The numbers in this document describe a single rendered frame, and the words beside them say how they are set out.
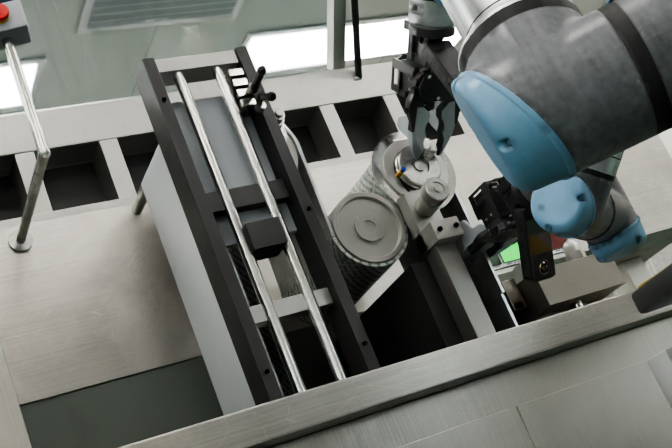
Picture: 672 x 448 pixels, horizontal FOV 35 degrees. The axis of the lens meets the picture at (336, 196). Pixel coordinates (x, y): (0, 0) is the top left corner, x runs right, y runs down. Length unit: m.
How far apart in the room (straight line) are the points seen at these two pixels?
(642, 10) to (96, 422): 1.15
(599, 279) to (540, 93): 0.92
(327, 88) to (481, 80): 1.32
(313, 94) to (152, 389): 0.71
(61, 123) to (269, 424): 0.98
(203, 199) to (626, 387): 0.59
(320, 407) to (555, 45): 0.49
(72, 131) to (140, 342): 0.41
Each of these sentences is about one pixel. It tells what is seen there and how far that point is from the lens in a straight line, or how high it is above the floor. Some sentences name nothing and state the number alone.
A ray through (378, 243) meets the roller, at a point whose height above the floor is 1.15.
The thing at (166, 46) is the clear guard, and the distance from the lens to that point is 2.07.
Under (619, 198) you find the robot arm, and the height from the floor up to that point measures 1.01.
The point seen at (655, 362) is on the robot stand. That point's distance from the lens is 1.00.
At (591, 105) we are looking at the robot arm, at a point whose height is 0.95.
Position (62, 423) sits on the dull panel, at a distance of 1.75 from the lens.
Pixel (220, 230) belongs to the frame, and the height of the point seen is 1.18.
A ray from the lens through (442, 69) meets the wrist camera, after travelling 1.61.
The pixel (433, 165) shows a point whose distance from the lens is 1.72.
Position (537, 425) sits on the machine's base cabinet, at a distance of 1.31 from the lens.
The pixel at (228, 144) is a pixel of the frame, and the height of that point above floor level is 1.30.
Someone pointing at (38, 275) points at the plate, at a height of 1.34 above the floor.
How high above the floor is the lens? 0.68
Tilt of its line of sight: 20 degrees up
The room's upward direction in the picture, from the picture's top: 23 degrees counter-clockwise
